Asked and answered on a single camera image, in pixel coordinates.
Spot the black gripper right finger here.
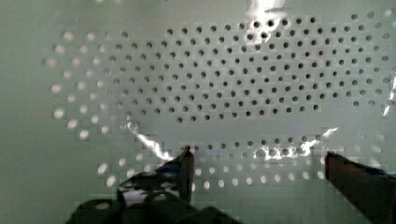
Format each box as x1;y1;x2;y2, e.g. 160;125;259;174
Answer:
325;151;396;224

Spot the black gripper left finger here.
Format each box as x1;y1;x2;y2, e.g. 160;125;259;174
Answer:
117;146;194;204

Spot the mint green plastic strainer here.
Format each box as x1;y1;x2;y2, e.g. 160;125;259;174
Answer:
1;0;395;224

